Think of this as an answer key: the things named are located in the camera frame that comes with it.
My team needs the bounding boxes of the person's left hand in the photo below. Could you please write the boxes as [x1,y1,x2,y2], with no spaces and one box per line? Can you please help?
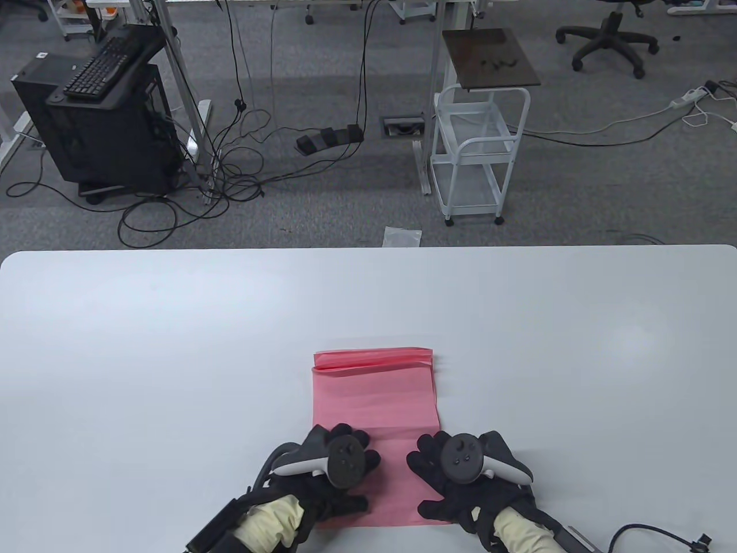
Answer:
[268,423,382,528]

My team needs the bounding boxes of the person's right hand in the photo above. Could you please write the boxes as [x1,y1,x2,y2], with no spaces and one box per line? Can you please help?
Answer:
[407,431,539,545]

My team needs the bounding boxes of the black forearm sensor box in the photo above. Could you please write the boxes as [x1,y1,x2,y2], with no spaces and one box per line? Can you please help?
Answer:
[567,525,606,553]
[184,498,244,553]

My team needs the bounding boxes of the person's left forearm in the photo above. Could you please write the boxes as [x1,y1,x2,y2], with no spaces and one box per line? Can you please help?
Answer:
[233,495,306,553]

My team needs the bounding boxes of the person's right forearm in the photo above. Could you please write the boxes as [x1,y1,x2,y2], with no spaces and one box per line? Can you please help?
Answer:
[492,507,568,553]

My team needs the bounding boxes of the grey black hand controller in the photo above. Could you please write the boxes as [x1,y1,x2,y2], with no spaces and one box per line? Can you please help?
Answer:
[440,435,533,484]
[271,435,369,490]

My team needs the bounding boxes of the clear plastic bag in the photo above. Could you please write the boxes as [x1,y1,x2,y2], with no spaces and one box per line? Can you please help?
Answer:
[383,226,423,248]

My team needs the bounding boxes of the black foot pedal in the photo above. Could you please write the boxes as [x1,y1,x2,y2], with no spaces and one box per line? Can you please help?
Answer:
[295,124,365,155]

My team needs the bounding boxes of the metal floor socket box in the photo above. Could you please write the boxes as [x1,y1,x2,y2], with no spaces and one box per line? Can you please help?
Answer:
[380,115,427,139]

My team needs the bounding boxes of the black computer tower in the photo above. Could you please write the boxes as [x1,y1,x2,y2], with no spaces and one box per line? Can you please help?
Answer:
[12,55,184,199]

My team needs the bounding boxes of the white metal desk leg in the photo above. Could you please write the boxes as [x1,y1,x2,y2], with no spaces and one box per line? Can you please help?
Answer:
[412,0,451,196]

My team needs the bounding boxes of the dark brown board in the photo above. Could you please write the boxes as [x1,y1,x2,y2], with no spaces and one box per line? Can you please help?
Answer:
[442,28,542,93]

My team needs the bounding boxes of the white power strip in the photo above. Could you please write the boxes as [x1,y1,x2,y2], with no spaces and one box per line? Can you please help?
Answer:
[670,86,710,111]

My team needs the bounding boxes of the grey metal desk leg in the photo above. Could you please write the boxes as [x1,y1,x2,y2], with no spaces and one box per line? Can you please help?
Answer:
[130,0,215,207]

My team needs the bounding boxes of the black office chair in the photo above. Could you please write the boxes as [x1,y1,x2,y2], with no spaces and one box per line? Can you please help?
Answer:
[556,0,660,79]

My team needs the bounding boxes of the black keyboard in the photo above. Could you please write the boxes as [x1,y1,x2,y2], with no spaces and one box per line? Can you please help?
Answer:
[63,36,149,99]

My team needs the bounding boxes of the white storage trolley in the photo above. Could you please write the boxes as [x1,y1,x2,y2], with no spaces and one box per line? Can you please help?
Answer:
[46,0,101,41]

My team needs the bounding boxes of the black sensor cable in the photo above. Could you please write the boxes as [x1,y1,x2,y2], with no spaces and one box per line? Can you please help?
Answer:
[609,523,713,553]
[253,444,300,491]

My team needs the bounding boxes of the white wire cart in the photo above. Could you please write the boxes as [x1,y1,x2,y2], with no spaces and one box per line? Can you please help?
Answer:
[431,84,531,226]

